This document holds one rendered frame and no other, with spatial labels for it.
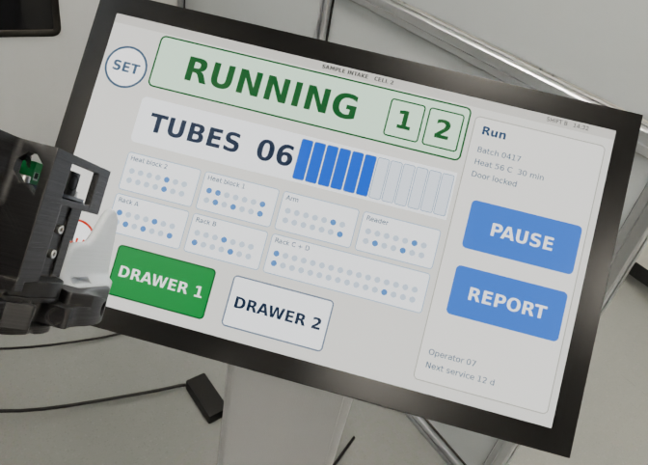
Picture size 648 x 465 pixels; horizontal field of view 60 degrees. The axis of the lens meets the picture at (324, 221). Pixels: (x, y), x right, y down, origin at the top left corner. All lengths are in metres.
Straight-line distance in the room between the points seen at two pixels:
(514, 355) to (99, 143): 0.42
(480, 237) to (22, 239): 0.38
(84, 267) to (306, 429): 0.48
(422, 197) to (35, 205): 0.35
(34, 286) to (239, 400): 0.50
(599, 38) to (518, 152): 0.61
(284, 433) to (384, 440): 0.95
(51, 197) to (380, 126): 0.33
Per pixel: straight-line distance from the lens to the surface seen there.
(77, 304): 0.30
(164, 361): 1.79
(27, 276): 0.27
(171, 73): 0.57
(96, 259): 0.35
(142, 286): 0.54
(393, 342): 0.51
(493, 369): 0.53
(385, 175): 0.52
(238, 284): 0.52
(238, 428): 0.79
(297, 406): 0.72
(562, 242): 0.54
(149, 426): 1.66
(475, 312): 0.52
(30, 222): 0.26
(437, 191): 0.52
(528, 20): 1.21
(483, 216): 0.52
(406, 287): 0.51
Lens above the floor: 1.36
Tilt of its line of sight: 35 degrees down
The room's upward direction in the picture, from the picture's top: 12 degrees clockwise
